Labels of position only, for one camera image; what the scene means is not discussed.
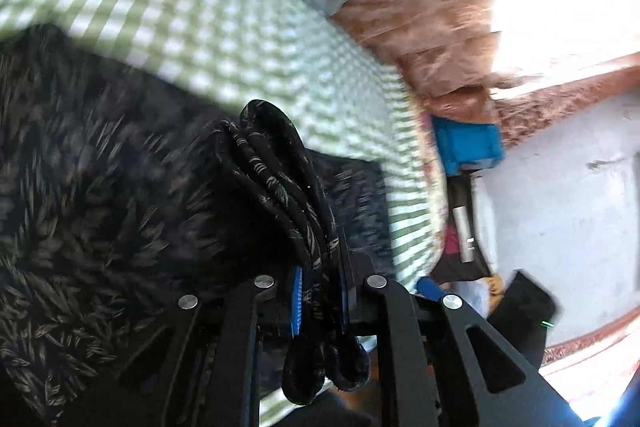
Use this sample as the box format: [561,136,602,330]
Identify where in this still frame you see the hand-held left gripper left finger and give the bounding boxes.
[65,264,306,427]

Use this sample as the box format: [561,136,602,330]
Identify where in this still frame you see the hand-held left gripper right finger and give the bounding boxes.
[337,227,588,427]

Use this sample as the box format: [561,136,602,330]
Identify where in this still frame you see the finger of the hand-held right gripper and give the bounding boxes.
[417,278,443,303]

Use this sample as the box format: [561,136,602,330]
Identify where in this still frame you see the dark leaf-print pants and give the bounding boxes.
[0,24,391,427]

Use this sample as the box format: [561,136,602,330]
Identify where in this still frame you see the orange cloth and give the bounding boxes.
[487,274,507,314]

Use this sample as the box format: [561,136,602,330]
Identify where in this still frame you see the silver cylinder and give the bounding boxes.
[452,206,477,264]

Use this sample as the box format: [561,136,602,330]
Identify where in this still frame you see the floral bed sheet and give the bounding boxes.
[419,109,451,268]

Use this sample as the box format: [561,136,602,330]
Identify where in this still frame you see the blue plastic crate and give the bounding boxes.
[432,116,503,175]

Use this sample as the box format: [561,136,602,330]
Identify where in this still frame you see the green checked bed sheet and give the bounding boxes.
[0,0,448,427]

